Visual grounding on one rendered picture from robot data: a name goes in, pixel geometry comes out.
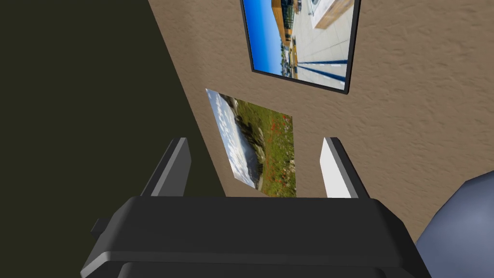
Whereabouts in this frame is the blue-grey rounded shape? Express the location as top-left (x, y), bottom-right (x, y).
top-left (415, 170), bottom-right (494, 278)

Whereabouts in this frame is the frameless meadow landscape picture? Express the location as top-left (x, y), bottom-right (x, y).
top-left (205, 88), bottom-right (297, 198)

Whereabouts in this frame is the black framed city picture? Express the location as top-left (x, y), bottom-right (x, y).
top-left (240, 0), bottom-right (362, 95)

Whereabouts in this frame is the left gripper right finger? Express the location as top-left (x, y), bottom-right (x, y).
top-left (319, 137), bottom-right (371, 199)

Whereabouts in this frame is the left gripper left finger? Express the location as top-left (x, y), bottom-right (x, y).
top-left (140, 137), bottom-right (192, 197)

